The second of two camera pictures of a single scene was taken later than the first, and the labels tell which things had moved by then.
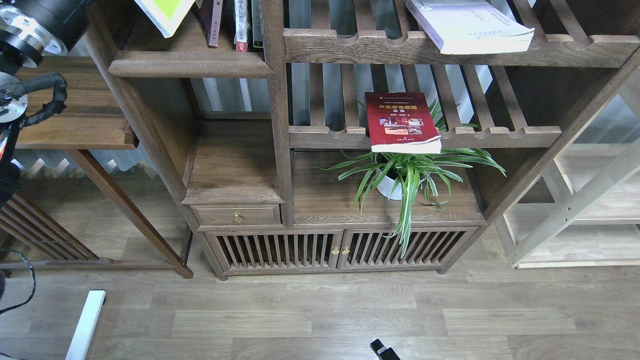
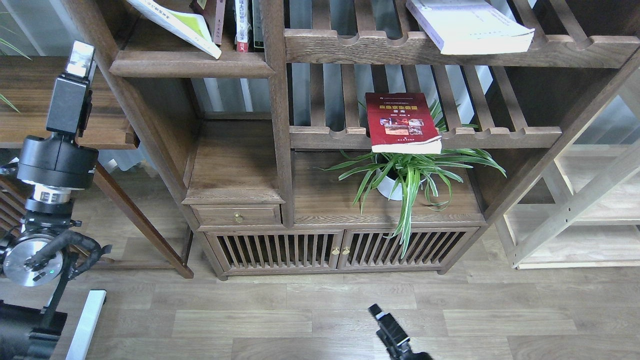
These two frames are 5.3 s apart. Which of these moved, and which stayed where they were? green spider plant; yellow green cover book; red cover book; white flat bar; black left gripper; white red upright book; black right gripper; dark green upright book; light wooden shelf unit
Moved: yellow green cover book; black right gripper; black left gripper
Stayed: green spider plant; dark green upright book; white red upright book; white flat bar; light wooden shelf unit; red cover book
